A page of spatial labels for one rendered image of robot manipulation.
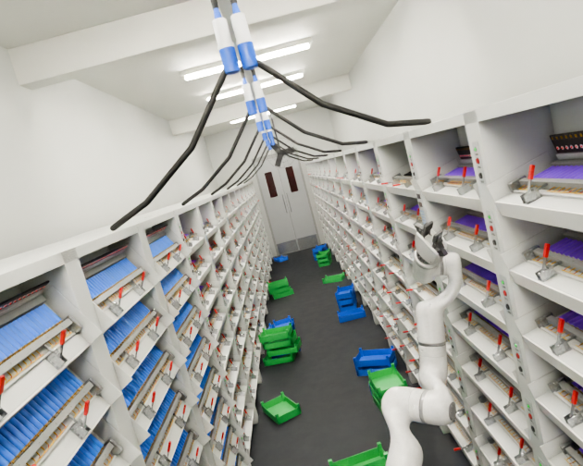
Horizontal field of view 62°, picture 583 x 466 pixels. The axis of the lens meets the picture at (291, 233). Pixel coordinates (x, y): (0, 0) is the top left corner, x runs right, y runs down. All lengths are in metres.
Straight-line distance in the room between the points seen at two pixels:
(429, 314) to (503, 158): 0.56
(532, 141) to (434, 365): 0.76
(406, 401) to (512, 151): 0.80
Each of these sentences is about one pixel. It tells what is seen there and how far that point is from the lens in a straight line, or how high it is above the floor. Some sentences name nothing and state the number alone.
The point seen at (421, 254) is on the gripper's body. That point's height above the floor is 1.42.
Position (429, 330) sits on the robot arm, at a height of 1.16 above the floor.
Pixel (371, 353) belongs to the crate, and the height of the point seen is 0.10.
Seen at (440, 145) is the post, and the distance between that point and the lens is 2.15.
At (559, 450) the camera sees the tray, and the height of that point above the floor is 0.77.
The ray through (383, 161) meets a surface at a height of 1.69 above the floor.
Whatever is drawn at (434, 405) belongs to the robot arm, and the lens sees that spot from 1.58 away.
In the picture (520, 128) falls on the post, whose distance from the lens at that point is 1.49.
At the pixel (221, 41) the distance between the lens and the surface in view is 1.98.
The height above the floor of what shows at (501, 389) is 0.77.
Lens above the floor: 1.79
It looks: 7 degrees down
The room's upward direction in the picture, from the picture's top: 15 degrees counter-clockwise
